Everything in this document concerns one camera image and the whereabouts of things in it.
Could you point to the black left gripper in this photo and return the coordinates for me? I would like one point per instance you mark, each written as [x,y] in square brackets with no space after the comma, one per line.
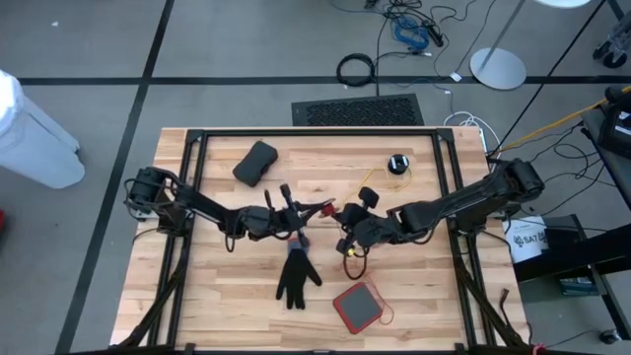
[268,222]

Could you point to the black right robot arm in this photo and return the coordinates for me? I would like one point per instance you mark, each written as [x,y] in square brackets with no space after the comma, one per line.
[468,202]

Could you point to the black zippered case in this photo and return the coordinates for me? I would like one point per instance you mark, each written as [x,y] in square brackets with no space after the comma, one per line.
[255,163]

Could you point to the black caster chair base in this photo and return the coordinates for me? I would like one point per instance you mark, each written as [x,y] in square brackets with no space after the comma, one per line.
[613,58]

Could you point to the red square box grey lid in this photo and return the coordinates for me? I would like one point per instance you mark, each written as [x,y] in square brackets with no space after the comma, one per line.
[357,308]

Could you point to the black equipment cart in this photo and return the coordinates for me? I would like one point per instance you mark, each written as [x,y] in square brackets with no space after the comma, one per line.
[567,256]

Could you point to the black electronics box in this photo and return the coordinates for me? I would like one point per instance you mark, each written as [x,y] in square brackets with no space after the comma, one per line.
[621,128]

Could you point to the black glove grey red cuff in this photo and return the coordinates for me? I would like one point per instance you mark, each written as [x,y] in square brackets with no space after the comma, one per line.
[296,276]

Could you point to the black power strip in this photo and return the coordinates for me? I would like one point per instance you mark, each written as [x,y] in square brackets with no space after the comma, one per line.
[435,34]

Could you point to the black floor vent grate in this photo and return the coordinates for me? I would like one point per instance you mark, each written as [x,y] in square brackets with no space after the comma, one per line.
[357,111]

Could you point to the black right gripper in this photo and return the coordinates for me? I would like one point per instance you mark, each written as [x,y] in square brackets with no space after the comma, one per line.
[367,227]

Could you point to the grey round-base pedestal stand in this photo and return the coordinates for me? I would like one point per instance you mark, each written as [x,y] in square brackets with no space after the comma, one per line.
[498,69]

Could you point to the black metal table frame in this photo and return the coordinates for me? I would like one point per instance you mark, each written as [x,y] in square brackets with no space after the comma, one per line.
[320,132]

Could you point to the white plastic bin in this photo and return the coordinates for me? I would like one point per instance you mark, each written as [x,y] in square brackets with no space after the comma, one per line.
[34,143]

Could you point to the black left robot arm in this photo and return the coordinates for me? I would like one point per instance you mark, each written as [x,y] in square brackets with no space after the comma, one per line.
[197,202]

